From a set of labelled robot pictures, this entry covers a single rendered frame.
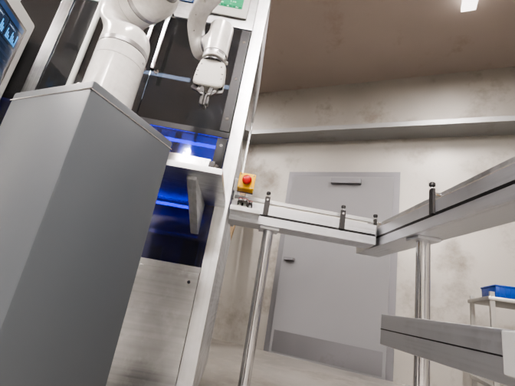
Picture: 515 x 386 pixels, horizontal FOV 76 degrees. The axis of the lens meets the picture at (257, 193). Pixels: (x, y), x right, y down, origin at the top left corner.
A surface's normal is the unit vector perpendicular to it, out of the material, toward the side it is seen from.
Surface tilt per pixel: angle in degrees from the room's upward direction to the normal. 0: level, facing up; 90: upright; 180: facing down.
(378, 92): 90
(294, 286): 90
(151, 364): 90
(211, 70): 91
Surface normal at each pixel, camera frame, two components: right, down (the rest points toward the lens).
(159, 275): 0.07, -0.29
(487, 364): -0.98, -0.18
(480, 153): -0.37, -0.34
